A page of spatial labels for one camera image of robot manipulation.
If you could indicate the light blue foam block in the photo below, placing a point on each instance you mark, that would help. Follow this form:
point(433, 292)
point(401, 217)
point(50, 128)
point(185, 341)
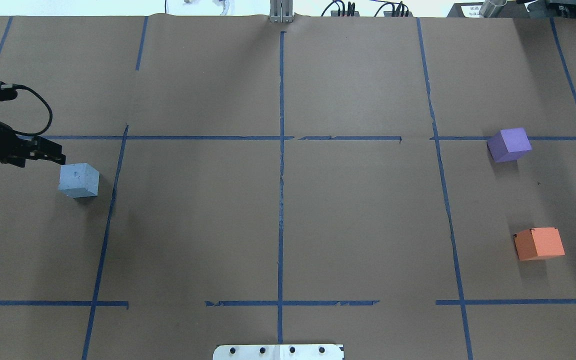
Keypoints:
point(79, 180)

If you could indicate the purple foam block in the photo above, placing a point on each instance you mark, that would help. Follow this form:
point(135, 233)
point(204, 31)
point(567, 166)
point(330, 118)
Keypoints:
point(509, 145)

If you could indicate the orange foam block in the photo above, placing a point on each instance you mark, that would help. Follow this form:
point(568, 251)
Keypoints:
point(538, 243)

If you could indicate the upper power adapter box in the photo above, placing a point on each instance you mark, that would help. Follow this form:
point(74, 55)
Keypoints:
point(340, 9)

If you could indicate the power adapter box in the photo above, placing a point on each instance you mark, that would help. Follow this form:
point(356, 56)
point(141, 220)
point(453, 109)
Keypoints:
point(393, 9)
point(340, 9)

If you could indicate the lower power adapter box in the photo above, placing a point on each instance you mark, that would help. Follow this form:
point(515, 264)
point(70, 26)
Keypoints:
point(393, 9)

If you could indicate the metal cup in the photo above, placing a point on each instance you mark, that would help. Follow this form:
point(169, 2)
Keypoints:
point(492, 8)

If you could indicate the aluminium frame post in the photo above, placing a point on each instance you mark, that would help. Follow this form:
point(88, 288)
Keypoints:
point(281, 11)

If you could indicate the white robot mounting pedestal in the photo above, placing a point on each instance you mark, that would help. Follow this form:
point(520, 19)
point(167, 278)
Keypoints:
point(279, 352)

